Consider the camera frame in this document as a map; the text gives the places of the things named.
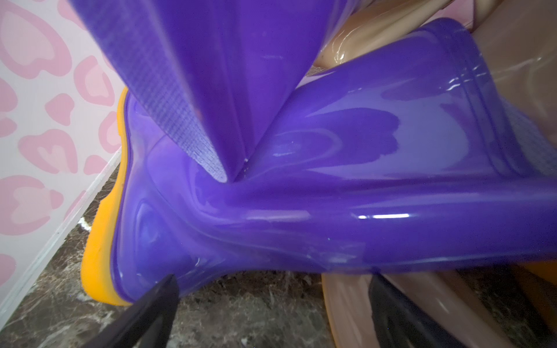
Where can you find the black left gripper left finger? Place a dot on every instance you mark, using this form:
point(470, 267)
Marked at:
point(147, 323)

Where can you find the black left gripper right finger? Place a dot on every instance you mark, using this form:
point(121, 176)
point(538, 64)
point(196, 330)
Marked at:
point(399, 322)

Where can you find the purple rain boot lying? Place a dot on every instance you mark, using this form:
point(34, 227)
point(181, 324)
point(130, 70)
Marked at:
point(213, 74)

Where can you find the purple rain boot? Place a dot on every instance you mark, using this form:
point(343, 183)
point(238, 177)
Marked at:
point(213, 74)
point(401, 160)

